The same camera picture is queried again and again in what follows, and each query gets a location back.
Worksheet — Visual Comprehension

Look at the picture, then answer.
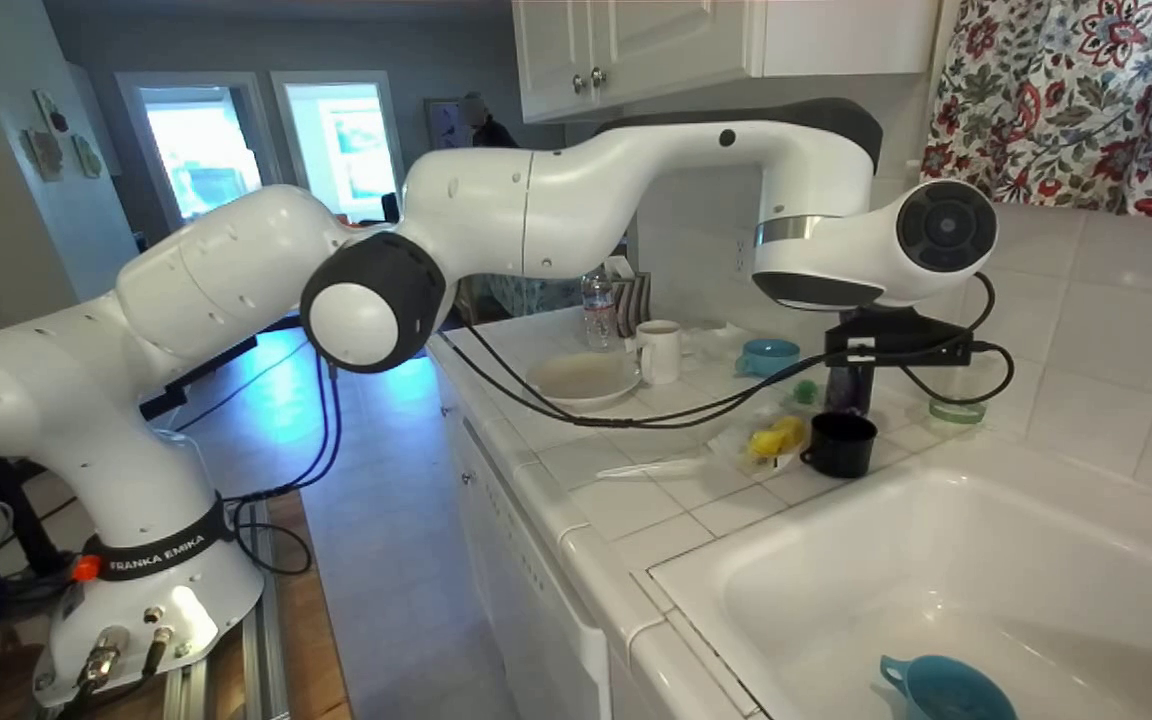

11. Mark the purple floral dish soap bottle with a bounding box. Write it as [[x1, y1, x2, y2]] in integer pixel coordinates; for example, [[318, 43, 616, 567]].
[[825, 369, 870, 412]]

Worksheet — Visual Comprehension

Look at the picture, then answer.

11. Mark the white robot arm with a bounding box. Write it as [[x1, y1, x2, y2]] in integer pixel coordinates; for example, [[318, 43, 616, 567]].
[[0, 98, 1000, 712]]

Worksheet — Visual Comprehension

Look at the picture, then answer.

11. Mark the white kitchen sink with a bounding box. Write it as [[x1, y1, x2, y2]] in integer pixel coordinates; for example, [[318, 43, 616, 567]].
[[656, 466, 1152, 720]]

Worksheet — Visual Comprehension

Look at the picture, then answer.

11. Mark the white plate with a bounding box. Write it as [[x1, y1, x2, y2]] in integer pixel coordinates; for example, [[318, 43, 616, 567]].
[[529, 350, 641, 408]]

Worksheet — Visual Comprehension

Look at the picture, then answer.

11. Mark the clear water bottle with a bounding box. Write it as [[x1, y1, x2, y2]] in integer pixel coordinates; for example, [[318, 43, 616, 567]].
[[579, 270, 616, 346]]

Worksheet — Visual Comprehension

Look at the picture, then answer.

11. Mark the white flower mug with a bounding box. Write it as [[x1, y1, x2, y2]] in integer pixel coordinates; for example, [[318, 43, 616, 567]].
[[631, 319, 680, 386]]

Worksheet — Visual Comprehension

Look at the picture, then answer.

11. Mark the small teal bowl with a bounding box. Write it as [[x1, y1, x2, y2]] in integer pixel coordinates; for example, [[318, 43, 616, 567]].
[[735, 337, 799, 379]]

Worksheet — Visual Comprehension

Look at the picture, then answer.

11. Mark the yellow sponge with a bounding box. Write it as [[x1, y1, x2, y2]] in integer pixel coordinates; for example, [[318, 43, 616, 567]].
[[745, 416, 804, 462]]

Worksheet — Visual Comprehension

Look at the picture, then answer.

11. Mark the person in dark shirt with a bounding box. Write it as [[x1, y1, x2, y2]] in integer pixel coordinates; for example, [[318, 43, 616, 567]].
[[459, 92, 516, 149]]

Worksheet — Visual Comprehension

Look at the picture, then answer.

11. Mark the black cup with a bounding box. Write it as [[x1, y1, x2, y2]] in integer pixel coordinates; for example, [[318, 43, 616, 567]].
[[799, 412, 877, 480]]

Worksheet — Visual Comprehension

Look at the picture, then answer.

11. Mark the white upper cabinet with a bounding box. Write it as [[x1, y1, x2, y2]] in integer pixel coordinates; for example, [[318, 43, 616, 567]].
[[510, 0, 944, 123]]

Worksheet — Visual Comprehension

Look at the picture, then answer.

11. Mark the clear glass with green base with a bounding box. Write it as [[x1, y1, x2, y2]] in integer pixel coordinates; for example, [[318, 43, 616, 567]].
[[925, 399, 988, 430]]

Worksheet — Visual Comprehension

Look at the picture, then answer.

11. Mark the floral window curtain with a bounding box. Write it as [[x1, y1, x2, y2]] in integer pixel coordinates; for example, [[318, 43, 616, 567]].
[[919, 0, 1152, 215]]

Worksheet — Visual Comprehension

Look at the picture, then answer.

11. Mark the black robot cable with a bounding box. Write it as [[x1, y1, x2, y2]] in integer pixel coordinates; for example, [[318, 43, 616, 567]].
[[219, 270, 1019, 580]]

